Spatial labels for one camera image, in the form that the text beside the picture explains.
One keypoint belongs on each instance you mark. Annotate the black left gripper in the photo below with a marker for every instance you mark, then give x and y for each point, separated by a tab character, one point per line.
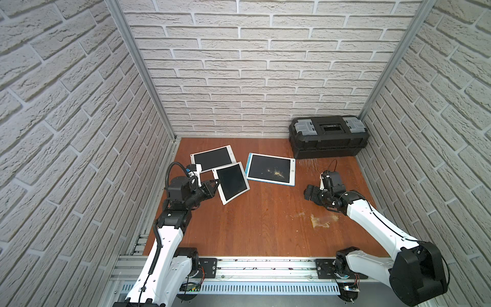
207	188

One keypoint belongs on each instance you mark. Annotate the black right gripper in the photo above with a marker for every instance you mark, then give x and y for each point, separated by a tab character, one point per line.
313	197

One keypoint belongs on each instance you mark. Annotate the large white drawing tablet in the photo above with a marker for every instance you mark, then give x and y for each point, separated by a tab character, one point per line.
233	181

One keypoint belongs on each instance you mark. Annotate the small white drawing tablet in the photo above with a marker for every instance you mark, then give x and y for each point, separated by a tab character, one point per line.
214	158

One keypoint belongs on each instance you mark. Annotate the blue framed drawing tablet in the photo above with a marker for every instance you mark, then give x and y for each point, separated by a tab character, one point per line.
270	169

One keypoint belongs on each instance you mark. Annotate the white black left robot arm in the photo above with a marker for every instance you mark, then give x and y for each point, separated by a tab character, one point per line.
165	245

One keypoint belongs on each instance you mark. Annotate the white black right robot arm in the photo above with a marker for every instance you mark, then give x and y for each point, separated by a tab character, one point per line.
414	269

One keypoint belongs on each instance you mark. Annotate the black plastic toolbox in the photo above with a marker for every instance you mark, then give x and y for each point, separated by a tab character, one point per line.
327	136

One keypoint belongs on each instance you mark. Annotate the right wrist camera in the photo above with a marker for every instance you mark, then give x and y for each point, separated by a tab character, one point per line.
331	181

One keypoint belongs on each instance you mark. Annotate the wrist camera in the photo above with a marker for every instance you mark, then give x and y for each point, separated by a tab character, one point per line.
193	172
331	181

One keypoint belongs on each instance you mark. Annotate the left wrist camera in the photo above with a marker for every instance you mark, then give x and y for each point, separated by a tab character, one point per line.
193	172

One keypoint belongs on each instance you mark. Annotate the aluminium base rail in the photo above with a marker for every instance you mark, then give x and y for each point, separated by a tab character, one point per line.
242	276

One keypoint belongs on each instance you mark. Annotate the left aluminium corner post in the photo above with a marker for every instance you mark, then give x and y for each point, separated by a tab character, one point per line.
128	37

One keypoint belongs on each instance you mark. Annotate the aluminium corner post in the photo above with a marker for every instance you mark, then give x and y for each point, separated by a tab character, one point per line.
128	37
410	33

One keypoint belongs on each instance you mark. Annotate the right aluminium corner post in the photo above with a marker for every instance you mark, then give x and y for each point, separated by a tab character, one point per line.
410	33

